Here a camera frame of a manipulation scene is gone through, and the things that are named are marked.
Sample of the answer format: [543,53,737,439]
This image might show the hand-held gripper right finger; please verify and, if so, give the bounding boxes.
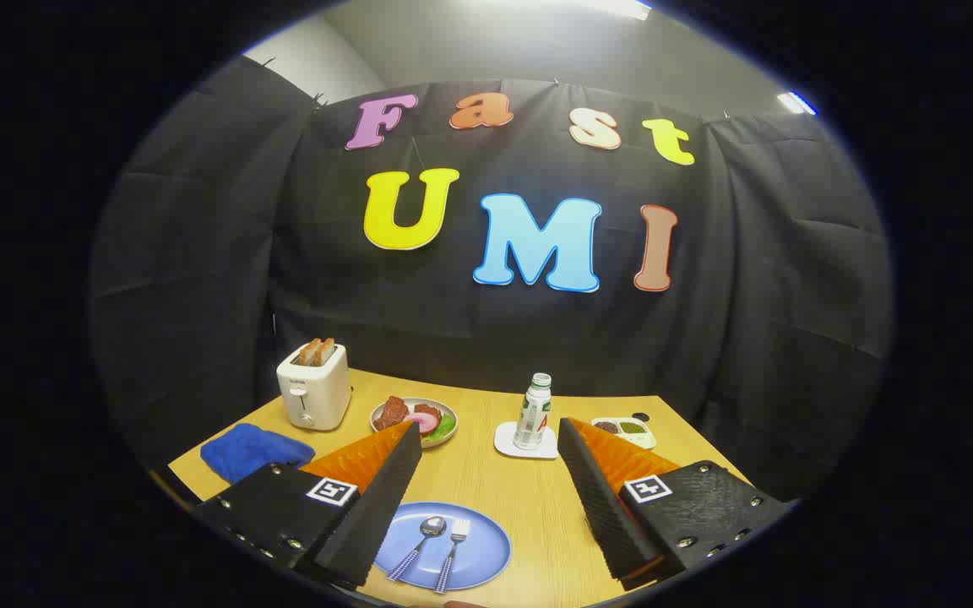
[557,416,796,592]

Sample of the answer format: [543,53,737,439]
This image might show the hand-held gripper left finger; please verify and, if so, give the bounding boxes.
[191,420,424,589]

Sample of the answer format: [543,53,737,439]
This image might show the spoon with checked blue handle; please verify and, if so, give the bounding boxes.
[387,516,448,583]

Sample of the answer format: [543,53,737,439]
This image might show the fork with checked blue handle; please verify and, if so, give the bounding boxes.
[434,518,471,594]

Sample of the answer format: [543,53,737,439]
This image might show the white divided bean dish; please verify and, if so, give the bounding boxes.
[591,415,657,450]

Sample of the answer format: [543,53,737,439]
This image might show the white plastic drink bottle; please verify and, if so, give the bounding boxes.
[513,372,554,451]

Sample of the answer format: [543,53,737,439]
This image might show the white square coaster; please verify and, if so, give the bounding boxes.
[493,421,560,460]

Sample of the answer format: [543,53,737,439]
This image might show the blue round plate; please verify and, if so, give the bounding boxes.
[372,502,512,592]

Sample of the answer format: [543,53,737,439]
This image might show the grey oval food plate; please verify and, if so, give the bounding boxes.
[370,395,459,448]

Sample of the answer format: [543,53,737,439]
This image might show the white toaster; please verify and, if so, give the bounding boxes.
[276,342,353,432]

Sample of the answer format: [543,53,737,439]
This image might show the blue folded cloth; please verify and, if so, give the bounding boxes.
[200,423,316,485]

